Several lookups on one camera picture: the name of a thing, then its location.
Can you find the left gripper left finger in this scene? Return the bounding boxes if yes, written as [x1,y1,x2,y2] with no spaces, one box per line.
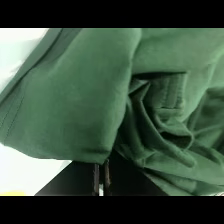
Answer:
[35,159,101,197]

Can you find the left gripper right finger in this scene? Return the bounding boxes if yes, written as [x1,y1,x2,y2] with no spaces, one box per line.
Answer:
[102,149,168,197]

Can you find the green T-shirt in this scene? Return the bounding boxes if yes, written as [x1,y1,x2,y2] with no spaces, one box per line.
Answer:
[0,27,224,197]

